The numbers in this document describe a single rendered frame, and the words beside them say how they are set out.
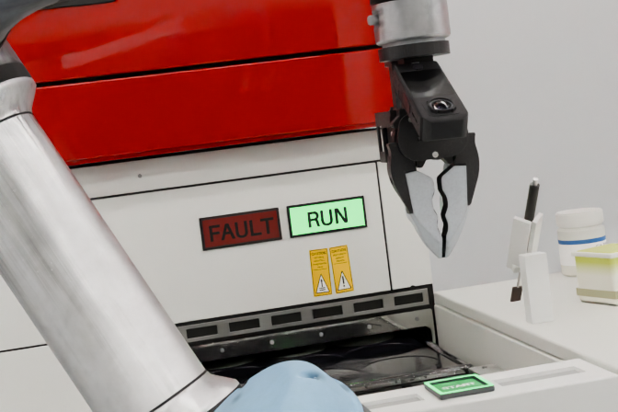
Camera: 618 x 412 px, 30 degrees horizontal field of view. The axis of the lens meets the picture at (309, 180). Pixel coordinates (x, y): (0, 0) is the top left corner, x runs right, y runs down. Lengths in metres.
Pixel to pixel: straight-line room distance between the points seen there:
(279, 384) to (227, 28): 0.96
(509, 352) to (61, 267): 0.77
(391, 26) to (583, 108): 2.37
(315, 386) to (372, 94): 0.99
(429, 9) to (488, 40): 2.25
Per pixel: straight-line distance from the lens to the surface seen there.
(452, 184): 1.14
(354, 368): 1.61
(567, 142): 3.45
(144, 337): 0.84
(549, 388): 1.16
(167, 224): 1.68
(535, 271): 1.44
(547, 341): 1.36
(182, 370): 0.85
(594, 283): 1.53
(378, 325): 1.74
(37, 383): 1.71
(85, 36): 1.63
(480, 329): 1.57
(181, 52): 1.63
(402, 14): 1.13
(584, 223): 1.75
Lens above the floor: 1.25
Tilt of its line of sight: 3 degrees down
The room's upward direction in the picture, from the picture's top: 7 degrees counter-clockwise
